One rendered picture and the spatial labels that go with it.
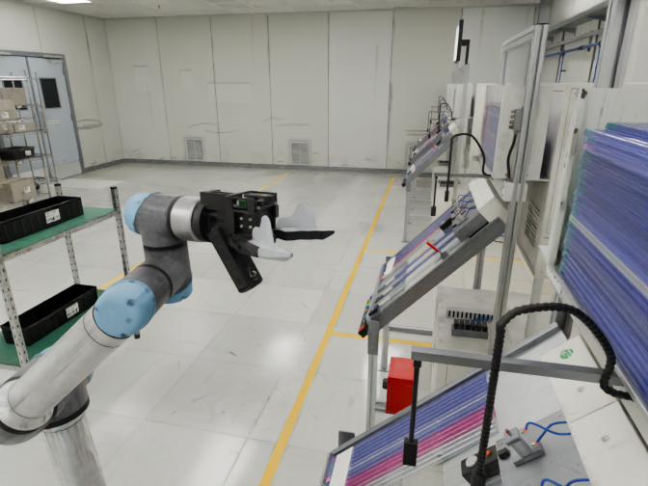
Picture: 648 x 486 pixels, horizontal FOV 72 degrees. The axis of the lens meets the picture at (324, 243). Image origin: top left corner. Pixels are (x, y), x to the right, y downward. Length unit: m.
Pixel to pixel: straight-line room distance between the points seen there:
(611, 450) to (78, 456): 0.99
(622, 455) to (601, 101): 0.56
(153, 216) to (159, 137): 10.09
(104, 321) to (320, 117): 8.80
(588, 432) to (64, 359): 0.79
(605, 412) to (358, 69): 8.70
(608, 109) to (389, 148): 8.37
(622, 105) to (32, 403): 1.11
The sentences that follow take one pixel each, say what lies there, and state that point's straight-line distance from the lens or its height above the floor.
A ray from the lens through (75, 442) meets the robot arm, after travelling 1.17.
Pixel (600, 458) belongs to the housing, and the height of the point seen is 1.25.
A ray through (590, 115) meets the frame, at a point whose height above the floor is 1.67.
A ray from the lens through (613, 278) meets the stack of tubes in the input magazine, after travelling 0.71.
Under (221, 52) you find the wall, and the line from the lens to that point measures 10.05.
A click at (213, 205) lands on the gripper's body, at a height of 1.54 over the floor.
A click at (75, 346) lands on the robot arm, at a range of 0.81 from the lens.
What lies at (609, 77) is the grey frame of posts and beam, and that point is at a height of 1.73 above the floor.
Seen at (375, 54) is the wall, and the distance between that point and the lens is 9.19.
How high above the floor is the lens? 1.72
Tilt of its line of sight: 20 degrees down
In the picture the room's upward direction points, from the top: straight up
